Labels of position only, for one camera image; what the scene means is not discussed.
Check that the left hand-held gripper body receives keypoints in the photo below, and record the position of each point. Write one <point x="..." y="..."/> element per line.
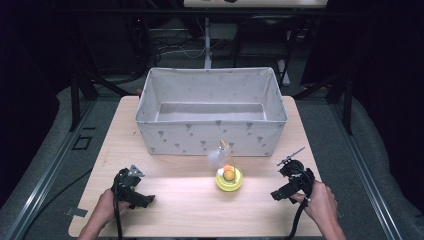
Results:
<point x="126" y="186"/>

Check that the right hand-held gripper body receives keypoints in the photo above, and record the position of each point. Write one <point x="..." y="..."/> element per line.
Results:
<point x="298" y="180"/>

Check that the yellow feather cat toy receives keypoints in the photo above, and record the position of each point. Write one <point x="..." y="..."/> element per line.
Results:
<point x="230" y="185"/>

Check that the white printed fabric storage box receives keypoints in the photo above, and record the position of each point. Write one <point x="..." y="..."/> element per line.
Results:
<point x="206" y="136"/>

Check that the person's left hand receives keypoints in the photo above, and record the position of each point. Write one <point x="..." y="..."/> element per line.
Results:
<point x="110" y="206"/>

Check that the person's right hand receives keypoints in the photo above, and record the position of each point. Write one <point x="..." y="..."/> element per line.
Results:
<point x="320" y="203"/>

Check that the grey tape strip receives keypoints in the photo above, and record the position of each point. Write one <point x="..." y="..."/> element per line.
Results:
<point x="76" y="212"/>

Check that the black metal stand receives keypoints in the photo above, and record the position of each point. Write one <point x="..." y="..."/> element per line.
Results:
<point x="286" y="50"/>

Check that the aluminium floor rail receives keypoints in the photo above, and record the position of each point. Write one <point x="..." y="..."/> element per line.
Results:
<point x="366" y="173"/>
<point x="46" y="170"/>

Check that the black metal frame post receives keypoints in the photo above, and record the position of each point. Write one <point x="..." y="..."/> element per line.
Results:
<point x="74" y="103"/>
<point x="348" y="106"/>

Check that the white metal stand post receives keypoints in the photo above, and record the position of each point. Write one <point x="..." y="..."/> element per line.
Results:
<point x="208" y="43"/>

